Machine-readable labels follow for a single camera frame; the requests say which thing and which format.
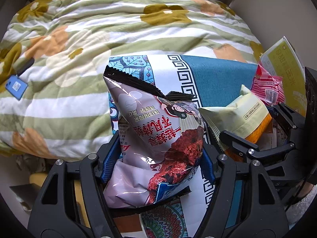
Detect small black flat device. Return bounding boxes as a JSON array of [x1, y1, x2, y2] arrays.
[[16, 58, 35, 76]]

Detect green cardboard box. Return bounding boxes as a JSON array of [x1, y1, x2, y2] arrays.
[[259, 37, 307, 117]]

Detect pink striped snack packet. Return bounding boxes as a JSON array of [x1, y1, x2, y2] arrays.
[[250, 62, 285, 105]]

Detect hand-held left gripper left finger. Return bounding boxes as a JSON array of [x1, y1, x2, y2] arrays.
[[27, 130, 120, 238]]

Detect lilac snack packet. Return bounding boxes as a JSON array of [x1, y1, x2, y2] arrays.
[[103, 64, 206, 207]]

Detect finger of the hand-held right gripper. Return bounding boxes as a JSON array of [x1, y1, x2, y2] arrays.
[[267, 104, 306, 139], [219, 130, 265, 164]]

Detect yellow stool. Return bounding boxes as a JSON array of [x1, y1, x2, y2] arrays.
[[28, 173, 91, 227]]

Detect floral striped duvet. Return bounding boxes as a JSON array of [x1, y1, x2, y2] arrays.
[[0, 0, 264, 160]]

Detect blue phone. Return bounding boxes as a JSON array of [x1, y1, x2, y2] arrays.
[[5, 76, 28, 101]]

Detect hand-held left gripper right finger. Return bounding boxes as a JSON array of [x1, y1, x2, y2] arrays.
[[196, 144, 290, 238]]

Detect pale yellow orange snack packet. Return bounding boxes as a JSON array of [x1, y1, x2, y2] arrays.
[[199, 84, 273, 149]]

